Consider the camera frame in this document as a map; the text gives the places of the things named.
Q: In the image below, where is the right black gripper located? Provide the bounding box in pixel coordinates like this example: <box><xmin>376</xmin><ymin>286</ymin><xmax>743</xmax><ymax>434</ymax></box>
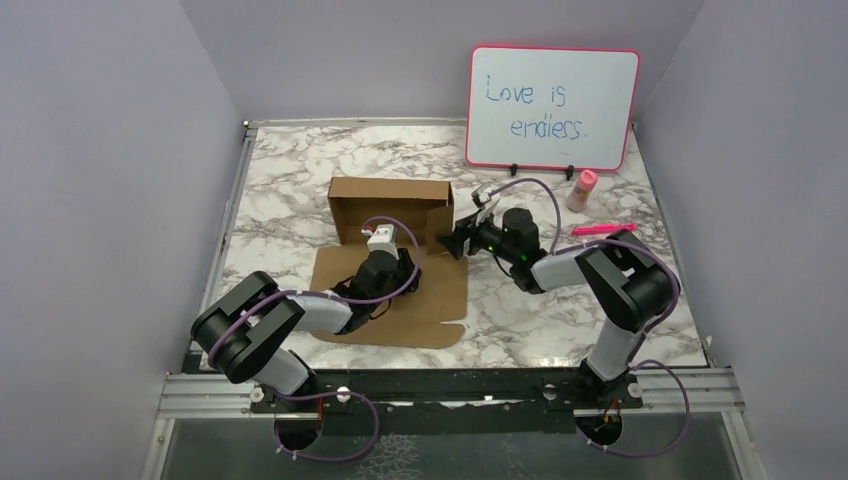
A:
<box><xmin>436</xmin><ymin>206</ymin><xmax>518</xmax><ymax>265</ymax></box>

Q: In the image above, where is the pink capped small bottle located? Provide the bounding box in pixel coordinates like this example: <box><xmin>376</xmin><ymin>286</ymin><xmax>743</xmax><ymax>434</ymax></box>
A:
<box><xmin>566</xmin><ymin>169</ymin><xmax>598</xmax><ymax>212</ymax></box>

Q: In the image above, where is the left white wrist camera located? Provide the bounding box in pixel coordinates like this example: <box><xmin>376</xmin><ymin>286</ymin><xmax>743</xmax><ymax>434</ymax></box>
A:
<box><xmin>361</xmin><ymin>224</ymin><xmax>400</xmax><ymax>260</ymax></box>

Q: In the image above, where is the brown cardboard box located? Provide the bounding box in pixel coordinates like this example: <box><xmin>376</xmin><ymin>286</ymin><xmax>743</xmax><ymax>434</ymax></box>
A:
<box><xmin>310</xmin><ymin>177</ymin><xmax>468</xmax><ymax>349</ymax></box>

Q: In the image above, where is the pink framed whiteboard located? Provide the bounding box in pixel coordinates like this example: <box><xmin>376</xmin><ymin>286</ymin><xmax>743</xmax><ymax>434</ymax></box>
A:
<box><xmin>465</xmin><ymin>45</ymin><xmax>641</xmax><ymax>172</ymax></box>

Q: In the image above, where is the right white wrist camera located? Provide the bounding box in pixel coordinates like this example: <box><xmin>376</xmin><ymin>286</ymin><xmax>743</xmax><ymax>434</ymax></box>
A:
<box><xmin>471</xmin><ymin>184</ymin><xmax>500</xmax><ymax>226</ymax></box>

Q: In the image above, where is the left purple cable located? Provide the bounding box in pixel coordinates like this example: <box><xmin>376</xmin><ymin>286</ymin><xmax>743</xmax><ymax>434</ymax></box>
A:
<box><xmin>206</xmin><ymin>215</ymin><xmax>423</xmax><ymax>464</ymax></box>

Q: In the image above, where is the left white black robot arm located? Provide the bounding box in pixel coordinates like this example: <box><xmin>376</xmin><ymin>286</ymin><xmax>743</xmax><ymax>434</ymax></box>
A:
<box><xmin>190</xmin><ymin>248</ymin><xmax>421</xmax><ymax>411</ymax></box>

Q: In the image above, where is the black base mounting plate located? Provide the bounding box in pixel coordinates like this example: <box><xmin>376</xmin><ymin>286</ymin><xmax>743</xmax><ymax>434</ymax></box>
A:
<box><xmin>250</xmin><ymin>367</ymin><xmax>643</xmax><ymax>436</ymax></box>

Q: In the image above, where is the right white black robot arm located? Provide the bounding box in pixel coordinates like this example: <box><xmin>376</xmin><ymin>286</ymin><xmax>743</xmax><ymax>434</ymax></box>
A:
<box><xmin>437</xmin><ymin>208</ymin><xmax>680</xmax><ymax>407</ymax></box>

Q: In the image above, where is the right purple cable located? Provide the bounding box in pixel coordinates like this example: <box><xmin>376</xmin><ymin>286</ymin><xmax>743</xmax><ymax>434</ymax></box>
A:
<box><xmin>486</xmin><ymin>177</ymin><xmax>693</xmax><ymax>460</ymax></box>

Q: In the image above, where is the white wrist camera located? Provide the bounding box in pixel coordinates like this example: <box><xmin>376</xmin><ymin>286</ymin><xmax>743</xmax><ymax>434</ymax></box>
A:
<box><xmin>471</xmin><ymin>184</ymin><xmax>500</xmax><ymax>226</ymax></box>
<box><xmin>361</xmin><ymin>224</ymin><xmax>400</xmax><ymax>260</ymax></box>

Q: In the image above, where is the purple cable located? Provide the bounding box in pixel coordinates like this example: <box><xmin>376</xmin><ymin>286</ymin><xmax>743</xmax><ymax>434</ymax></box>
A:
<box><xmin>486</xmin><ymin>177</ymin><xmax>693</xmax><ymax>460</ymax></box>
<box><xmin>206</xmin><ymin>215</ymin><xmax>423</xmax><ymax>464</ymax></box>

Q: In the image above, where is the pink marker pen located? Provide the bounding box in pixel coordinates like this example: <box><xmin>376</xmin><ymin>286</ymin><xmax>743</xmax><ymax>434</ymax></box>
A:
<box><xmin>571</xmin><ymin>223</ymin><xmax>637</xmax><ymax>236</ymax></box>

